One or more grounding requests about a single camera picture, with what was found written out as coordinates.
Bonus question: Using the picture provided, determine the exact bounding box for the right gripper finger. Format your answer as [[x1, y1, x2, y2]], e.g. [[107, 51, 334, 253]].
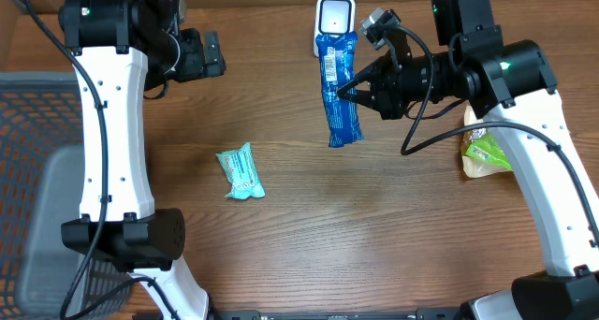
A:
[[338, 89, 388, 119], [337, 55, 389, 95]]

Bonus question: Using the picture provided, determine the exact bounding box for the blue oreo cookie packet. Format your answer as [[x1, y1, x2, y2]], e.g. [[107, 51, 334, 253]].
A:
[[314, 31, 365, 149]]

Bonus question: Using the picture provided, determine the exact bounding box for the green snack packet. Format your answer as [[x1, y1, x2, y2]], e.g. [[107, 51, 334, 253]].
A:
[[464, 131, 514, 172]]

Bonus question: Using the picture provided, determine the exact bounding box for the grey plastic shopping basket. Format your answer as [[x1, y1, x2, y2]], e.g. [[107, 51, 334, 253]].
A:
[[0, 70, 137, 320]]

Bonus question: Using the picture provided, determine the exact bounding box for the white barcode scanner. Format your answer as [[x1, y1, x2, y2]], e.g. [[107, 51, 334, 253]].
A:
[[313, 0, 356, 58]]

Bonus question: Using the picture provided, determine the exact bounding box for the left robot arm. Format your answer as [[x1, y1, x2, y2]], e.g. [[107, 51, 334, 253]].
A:
[[59, 0, 226, 319]]

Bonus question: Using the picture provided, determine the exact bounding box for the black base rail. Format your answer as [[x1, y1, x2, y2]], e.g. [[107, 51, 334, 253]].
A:
[[131, 307, 469, 320]]

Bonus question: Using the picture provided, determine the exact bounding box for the beige cookie snack bag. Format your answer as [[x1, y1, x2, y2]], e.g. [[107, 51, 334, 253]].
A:
[[460, 105, 511, 179]]

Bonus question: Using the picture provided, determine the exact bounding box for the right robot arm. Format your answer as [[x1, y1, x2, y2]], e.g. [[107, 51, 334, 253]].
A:
[[338, 0, 598, 320]]

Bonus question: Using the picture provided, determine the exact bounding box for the teal snack packet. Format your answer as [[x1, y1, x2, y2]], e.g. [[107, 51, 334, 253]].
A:
[[216, 142, 266, 200]]

